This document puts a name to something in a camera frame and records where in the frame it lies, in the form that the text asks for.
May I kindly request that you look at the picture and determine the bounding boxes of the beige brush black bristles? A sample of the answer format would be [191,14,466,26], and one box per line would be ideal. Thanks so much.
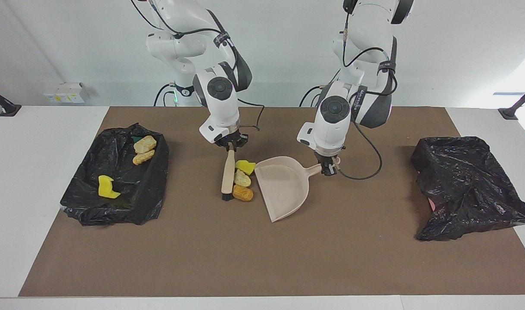
[221,144,236,202]

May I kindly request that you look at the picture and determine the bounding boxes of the brown table mat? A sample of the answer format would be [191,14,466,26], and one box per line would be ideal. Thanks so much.
[18,106,525,298]

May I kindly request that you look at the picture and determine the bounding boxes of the white wall outlet boxes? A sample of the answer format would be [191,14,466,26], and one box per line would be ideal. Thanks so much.
[44,83,85,104]

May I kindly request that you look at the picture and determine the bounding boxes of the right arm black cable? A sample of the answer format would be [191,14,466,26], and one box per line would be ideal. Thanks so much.
[131,0,265,131]

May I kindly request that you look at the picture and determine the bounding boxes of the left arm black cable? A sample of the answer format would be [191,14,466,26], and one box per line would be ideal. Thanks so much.
[336,0,398,180]

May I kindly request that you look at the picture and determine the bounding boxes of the black base cable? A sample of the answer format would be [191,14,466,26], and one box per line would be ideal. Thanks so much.
[154,83,177,107]
[300,85,327,107]

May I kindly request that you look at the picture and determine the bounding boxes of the thick yellow sponge chunk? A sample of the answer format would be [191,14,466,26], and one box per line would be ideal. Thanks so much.
[235,160,256,176]

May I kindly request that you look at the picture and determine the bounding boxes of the crumpled black trash bag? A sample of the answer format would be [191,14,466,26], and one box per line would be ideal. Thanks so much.
[410,136,525,242]

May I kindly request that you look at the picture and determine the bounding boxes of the brown bread roll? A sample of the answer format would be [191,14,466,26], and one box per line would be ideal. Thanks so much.
[233,185,254,202]

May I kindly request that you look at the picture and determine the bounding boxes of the striped orange croissant piece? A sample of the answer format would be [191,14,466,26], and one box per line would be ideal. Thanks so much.
[132,149,155,166]

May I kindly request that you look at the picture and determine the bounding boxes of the open black bag lined bin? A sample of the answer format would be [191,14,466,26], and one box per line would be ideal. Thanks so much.
[60,123,170,226]

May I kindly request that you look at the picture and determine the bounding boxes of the beige plastic dustpan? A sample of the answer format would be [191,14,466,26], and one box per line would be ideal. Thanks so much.
[255,156,341,223]

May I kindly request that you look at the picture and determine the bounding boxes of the notched yellow sponge piece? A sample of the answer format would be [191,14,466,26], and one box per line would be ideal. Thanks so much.
[98,175,121,199]

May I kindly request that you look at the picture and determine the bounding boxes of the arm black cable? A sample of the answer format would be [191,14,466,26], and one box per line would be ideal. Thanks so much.
[336,0,398,180]
[131,0,265,131]

